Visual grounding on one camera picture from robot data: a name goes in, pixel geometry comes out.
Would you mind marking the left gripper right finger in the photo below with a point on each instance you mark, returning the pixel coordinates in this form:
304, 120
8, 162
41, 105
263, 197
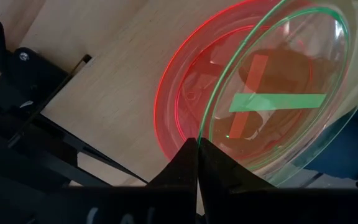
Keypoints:
225, 177

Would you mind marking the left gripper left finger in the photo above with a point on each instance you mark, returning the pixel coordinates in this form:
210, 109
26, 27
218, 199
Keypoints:
179, 174

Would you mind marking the pink transparent plastic plate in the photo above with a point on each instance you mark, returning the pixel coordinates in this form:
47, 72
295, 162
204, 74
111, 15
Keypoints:
179, 77

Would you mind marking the green transparent plastic plate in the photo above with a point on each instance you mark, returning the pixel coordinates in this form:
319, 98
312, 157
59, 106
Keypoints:
322, 62

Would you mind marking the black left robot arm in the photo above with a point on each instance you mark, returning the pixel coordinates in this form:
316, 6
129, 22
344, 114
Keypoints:
33, 74

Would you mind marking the light wooden shelf board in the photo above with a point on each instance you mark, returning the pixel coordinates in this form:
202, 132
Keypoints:
104, 93

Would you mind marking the black shelf leg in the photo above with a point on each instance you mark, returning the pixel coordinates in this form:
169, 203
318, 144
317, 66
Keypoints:
87, 58

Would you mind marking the person's leg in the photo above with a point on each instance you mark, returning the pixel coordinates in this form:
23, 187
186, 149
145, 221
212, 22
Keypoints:
353, 146

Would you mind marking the black aluminium table frame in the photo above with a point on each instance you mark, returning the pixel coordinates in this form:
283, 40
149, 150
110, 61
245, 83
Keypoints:
57, 161

